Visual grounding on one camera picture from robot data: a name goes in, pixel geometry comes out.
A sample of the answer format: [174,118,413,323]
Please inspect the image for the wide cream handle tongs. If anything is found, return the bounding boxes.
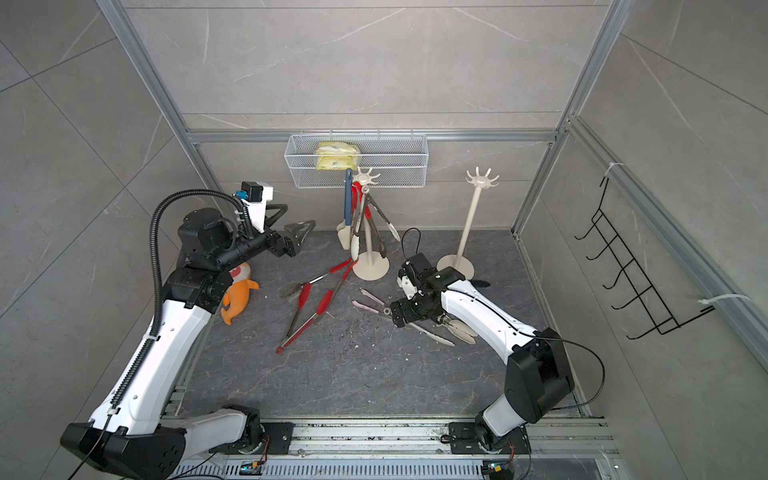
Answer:
[443,319,478,345]

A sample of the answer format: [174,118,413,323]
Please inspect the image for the blue handle cream tongs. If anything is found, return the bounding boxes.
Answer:
[337,169,357,252]

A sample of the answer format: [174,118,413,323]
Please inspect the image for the cream utensil stand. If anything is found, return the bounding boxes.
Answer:
[353,168,389,281]
[437,167,499,280]

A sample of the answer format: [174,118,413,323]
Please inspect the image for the red handle steel tongs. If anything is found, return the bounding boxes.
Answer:
[350,182,387,260]
[279,258,352,299]

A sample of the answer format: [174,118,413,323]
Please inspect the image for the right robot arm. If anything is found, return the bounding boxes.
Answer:
[390,253,606,452]

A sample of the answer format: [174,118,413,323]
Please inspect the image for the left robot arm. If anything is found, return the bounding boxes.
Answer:
[60,182,316,479]

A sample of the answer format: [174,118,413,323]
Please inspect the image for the pink tip small tongs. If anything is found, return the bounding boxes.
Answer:
[351,288,388,316]

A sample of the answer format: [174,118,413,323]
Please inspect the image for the black tip steel tongs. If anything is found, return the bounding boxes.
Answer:
[470,279,491,289]

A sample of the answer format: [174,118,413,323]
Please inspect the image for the red silicone tip tongs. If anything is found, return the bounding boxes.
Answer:
[275,281,335,355]

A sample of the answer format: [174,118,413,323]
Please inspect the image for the orange shark plush toy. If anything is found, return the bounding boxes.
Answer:
[220,263,260,325]

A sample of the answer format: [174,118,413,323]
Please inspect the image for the yellow packet in basket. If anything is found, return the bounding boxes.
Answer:
[314,141,361,171]

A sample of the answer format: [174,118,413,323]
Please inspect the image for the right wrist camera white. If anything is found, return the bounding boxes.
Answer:
[397,272,419,300]

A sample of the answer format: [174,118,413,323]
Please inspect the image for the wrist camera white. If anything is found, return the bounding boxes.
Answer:
[235,181,274,233]
[397,272,419,300]

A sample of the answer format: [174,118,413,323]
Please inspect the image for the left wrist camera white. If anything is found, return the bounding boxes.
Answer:
[235,181,274,233]

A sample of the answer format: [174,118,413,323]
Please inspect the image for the white wire mesh basket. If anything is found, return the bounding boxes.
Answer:
[284,133,429,189]

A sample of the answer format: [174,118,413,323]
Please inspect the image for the black wall hook rack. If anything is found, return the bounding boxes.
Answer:
[574,177,715,341]

